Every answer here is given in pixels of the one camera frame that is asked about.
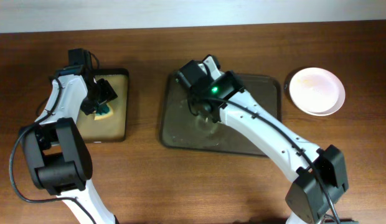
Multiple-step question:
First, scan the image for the dark brown serving tray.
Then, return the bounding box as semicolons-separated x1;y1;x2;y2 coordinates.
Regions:
159;74;282;157

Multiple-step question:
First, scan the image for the pink plate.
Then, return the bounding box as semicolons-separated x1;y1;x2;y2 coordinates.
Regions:
288;67;346;116

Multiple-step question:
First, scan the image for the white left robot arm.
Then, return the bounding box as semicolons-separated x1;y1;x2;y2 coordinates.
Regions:
9;49;118;223

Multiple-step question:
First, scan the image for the black tray with soapy water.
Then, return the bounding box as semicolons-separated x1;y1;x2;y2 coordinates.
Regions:
77;68;129;142

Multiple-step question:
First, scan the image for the green and yellow sponge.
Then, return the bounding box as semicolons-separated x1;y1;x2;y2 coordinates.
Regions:
94;103;114;121

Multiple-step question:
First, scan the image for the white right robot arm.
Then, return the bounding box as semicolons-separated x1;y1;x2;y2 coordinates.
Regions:
174;55;349;223

